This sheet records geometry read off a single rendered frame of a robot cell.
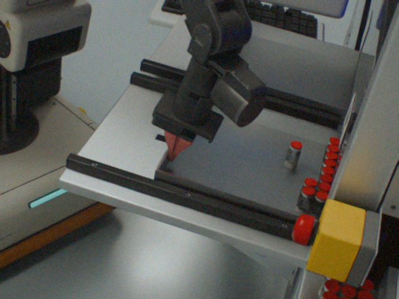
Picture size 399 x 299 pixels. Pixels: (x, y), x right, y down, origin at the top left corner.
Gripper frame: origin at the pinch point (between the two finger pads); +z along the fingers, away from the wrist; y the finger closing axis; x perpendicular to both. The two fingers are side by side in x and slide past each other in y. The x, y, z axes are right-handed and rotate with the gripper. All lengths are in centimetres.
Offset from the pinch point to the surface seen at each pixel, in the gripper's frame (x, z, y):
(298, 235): -20.4, -13.3, 20.5
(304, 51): 53, 0, 14
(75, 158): -8.1, 2.3, -13.4
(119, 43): 182, 100, -57
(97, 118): 122, 98, -43
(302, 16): 82, 5, 11
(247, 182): 1.6, -0.2, 12.9
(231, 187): -0.9, 0.2, 10.9
